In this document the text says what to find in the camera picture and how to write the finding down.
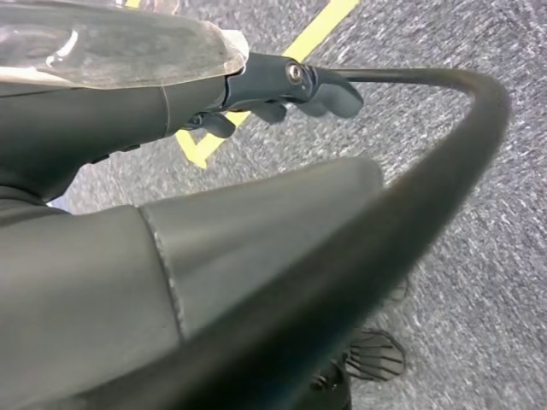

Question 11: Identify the clear plastic cover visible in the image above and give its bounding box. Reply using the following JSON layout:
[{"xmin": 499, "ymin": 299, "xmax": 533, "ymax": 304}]
[{"xmin": 0, "ymin": 0, "xmax": 250, "ymax": 91}]

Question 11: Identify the black robot leg joint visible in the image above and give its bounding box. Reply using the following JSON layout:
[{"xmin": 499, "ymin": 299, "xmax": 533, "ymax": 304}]
[{"xmin": 290, "ymin": 353, "xmax": 354, "ymax": 410}]

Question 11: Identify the ribbed grey robot foot pad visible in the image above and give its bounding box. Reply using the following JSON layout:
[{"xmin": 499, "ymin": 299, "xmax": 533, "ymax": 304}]
[
  {"xmin": 382, "ymin": 277, "xmax": 411, "ymax": 307},
  {"xmin": 345, "ymin": 329, "xmax": 407, "ymax": 383}
]

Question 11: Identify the thick black cable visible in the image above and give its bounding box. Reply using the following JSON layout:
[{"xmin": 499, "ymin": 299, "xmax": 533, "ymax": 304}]
[{"xmin": 38, "ymin": 67, "xmax": 512, "ymax": 410}]

